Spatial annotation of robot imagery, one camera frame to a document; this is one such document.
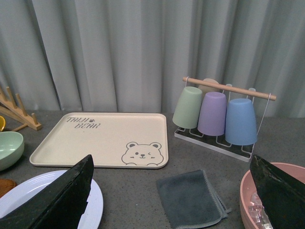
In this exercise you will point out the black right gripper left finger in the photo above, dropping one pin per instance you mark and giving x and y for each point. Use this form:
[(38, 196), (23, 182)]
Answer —
[(59, 205)]

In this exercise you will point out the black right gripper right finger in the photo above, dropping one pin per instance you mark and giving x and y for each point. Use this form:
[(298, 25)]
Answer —
[(282, 195)]

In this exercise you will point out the white ridged plate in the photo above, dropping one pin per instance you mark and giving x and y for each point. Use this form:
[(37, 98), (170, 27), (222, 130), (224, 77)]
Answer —
[(90, 219)]

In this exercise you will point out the clear ice cubes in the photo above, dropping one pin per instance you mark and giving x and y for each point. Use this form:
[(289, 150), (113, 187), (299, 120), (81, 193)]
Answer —
[(258, 214)]

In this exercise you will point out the pink bowl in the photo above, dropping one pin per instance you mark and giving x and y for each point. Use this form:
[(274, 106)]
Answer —
[(247, 188)]

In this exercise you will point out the green bowl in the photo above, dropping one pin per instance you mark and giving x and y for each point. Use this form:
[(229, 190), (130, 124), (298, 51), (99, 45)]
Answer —
[(11, 148)]

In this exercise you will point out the blue plastic cup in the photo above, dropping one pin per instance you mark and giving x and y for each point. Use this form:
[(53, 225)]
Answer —
[(240, 127)]

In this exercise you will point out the beige bear tray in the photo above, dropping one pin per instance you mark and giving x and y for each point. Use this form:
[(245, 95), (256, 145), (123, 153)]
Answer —
[(115, 140)]

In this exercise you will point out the grey microfibre cloth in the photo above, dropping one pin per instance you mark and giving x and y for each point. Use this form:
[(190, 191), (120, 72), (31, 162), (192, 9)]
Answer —
[(190, 201)]

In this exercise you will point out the yellow mug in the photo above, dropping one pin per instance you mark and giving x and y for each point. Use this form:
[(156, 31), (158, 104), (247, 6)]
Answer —
[(2, 123)]

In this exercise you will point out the purple plastic cup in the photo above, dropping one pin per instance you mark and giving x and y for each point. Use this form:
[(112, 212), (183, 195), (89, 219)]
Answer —
[(213, 114)]

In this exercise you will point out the wooden dish rack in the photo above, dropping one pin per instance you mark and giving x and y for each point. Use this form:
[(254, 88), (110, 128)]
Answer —
[(13, 107)]

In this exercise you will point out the green plastic cup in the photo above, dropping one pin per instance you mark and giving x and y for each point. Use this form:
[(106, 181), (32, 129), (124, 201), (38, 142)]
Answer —
[(188, 108)]

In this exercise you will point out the beige plastic cup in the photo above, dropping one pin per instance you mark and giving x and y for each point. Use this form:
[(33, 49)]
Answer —
[(206, 89)]

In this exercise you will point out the grey curtain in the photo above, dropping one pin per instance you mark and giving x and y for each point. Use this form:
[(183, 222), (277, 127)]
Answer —
[(131, 55)]

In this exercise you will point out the white wire cup rack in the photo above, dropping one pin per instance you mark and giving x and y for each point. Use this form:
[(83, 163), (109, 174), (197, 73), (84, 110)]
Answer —
[(219, 143)]

